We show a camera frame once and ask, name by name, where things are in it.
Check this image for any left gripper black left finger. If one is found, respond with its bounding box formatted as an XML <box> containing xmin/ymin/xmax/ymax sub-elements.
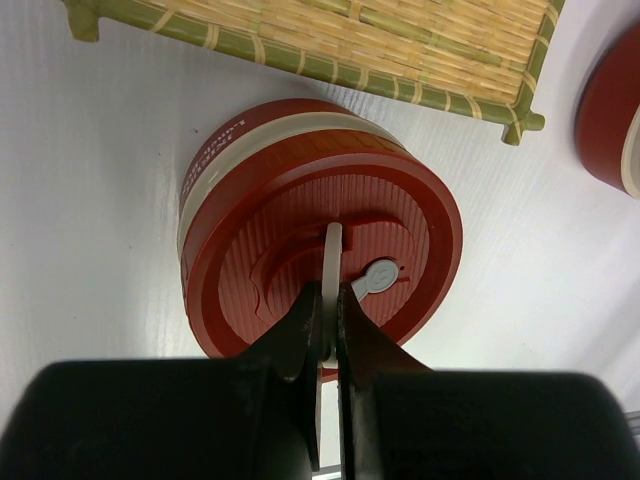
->
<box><xmin>1</xmin><ymin>282</ymin><xmax>322</xmax><ymax>479</ymax></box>

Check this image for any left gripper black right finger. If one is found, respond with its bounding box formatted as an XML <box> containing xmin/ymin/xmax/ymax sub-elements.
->
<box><xmin>336</xmin><ymin>285</ymin><xmax>639</xmax><ymax>479</ymax></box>

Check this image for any red lid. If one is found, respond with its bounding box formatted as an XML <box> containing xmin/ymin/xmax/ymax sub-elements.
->
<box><xmin>179</xmin><ymin>153</ymin><xmax>462</xmax><ymax>358</ymax></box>

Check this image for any bamboo serving mat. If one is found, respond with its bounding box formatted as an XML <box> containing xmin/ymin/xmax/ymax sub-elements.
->
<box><xmin>65</xmin><ymin>0</ymin><xmax>563</xmax><ymax>146</ymax></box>

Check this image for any steel bowl red base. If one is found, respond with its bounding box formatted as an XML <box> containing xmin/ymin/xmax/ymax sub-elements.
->
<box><xmin>177</xmin><ymin>99</ymin><xmax>395</xmax><ymax>254</ymax></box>
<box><xmin>574</xmin><ymin>24</ymin><xmax>639</xmax><ymax>199</ymax></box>

